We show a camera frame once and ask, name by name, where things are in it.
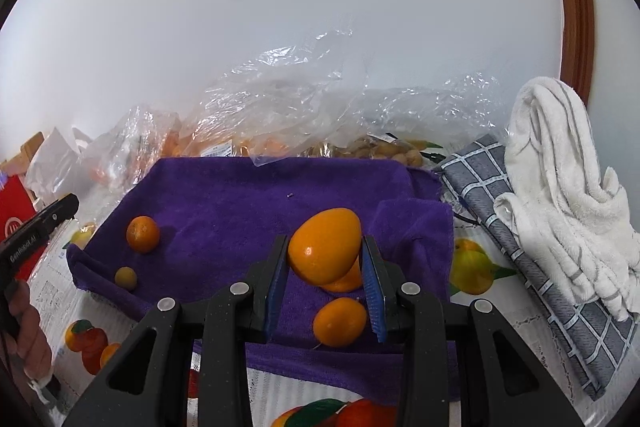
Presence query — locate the orange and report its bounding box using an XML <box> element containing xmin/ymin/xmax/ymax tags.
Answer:
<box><xmin>126</xmin><ymin>215</ymin><xmax>161</xmax><ymax>254</ymax></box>
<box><xmin>313</xmin><ymin>297</ymin><xmax>368</xmax><ymax>348</ymax></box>
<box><xmin>286</xmin><ymin>207</ymin><xmax>362</xmax><ymax>286</ymax></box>
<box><xmin>320</xmin><ymin>257</ymin><xmax>363</xmax><ymax>294</ymax></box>

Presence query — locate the clear plastic bag of oranges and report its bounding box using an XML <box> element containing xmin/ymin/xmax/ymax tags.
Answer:
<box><xmin>95</xmin><ymin>107</ymin><xmax>181</xmax><ymax>188</ymax></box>

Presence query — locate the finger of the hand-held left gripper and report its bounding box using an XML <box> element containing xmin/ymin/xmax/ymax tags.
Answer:
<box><xmin>42</xmin><ymin>194</ymin><xmax>80</xmax><ymax>233</ymax></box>

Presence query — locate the fruit-print tablecloth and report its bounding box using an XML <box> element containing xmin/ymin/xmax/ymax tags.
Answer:
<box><xmin>27</xmin><ymin>187</ymin><xmax>640</xmax><ymax>427</ymax></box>

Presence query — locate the person's left hand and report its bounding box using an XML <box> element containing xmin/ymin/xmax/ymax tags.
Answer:
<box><xmin>10</xmin><ymin>282</ymin><xmax>53</xmax><ymax>380</ymax></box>

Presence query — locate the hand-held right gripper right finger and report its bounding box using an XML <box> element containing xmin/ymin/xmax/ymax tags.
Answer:
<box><xmin>361</xmin><ymin>234</ymin><xmax>576</xmax><ymax>427</ymax></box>

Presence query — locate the purple towel-lined tray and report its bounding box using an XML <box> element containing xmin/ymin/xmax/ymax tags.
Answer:
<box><xmin>66</xmin><ymin>156</ymin><xmax>457</xmax><ymax>403</ymax></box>

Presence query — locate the white plastic bag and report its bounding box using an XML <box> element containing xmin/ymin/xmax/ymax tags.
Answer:
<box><xmin>22</xmin><ymin>127</ymin><xmax>96</xmax><ymax>202</ymax></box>

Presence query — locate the red paper bag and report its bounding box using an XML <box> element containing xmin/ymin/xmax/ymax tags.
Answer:
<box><xmin>0</xmin><ymin>174</ymin><xmax>41</xmax><ymax>268</ymax></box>

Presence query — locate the large crumpled clear plastic bag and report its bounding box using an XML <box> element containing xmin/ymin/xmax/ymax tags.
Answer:
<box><xmin>180</xmin><ymin>29</ymin><xmax>371</xmax><ymax>165</ymax></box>

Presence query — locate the white striped towel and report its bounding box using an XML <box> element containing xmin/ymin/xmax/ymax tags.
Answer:
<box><xmin>492</xmin><ymin>77</ymin><xmax>640</xmax><ymax>323</ymax></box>

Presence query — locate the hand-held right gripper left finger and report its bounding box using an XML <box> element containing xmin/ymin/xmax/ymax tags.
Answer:
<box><xmin>62</xmin><ymin>234</ymin><xmax>290</xmax><ymax>427</ymax></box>

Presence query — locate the small green-yellow fruit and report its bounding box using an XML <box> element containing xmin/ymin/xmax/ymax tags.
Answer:
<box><xmin>114</xmin><ymin>267</ymin><xmax>138</xmax><ymax>292</ymax></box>

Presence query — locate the grey checked cloth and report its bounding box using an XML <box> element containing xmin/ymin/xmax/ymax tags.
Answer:
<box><xmin>432</xmin><ymin>134</ymin><xmax>640</xmax><ymax>400</ymax></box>

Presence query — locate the brown wooden door frame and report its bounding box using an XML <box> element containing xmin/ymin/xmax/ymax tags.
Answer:
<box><xmin>545</xmin><ymin>0</ymin><xmax>596</xmax><ymax>108</ymax></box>

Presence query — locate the clear bag of brown fruits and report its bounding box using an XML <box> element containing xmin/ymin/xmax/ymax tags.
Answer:
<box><xmin>300</xmin><ymin>72</ymin><xmax>506</xmax><ymax>170</ymax></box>

